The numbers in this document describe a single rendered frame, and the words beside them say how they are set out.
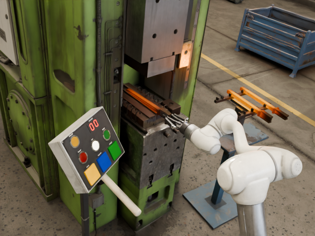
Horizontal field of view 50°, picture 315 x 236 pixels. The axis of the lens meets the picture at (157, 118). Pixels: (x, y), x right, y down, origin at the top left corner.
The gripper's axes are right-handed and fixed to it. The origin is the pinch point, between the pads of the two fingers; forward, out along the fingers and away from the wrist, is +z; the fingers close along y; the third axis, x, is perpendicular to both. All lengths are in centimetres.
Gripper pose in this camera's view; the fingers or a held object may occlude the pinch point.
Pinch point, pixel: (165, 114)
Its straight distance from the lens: 202.3
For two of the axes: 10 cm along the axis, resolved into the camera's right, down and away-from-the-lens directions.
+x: 0.8, -8.4, -5.4
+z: -6.4, -4.6, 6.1
